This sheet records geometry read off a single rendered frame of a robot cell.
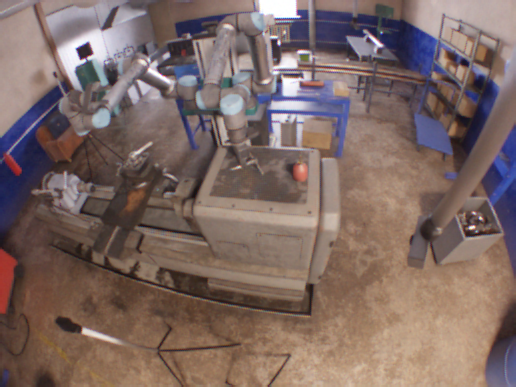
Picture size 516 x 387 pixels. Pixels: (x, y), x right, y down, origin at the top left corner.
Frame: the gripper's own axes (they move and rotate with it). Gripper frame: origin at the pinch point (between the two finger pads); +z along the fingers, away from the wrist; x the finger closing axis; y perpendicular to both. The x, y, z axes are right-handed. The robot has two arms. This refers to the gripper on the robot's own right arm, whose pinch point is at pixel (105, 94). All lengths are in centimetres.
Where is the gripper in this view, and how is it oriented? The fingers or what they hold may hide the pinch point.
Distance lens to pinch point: 110.9
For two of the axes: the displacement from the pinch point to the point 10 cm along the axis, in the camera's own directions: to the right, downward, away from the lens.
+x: -0.8, 10.0, 0.3
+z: 9.8, 0.8, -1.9
